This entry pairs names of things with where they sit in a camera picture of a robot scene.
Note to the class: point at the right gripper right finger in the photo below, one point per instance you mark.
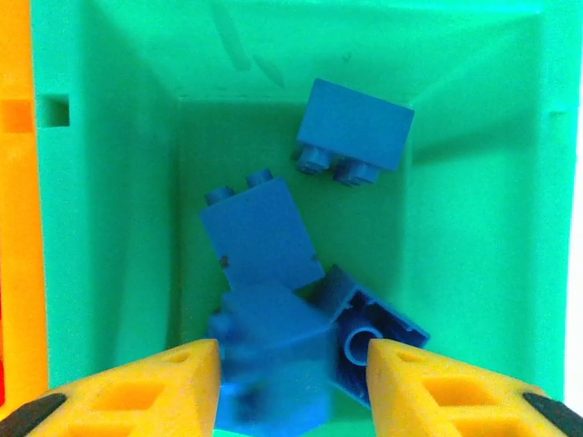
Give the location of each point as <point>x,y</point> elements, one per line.
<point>455,400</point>

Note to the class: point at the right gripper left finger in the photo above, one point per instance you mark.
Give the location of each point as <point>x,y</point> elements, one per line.
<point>136,400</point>

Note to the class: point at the blue lego brick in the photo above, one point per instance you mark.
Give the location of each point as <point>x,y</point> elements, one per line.
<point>355,127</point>
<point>259,236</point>
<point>273,355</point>
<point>346,291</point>

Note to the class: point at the green plastic bin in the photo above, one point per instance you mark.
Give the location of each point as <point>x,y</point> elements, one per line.
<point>478,227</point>

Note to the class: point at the orange plastic bin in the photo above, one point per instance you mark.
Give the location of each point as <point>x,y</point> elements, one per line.
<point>18,227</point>

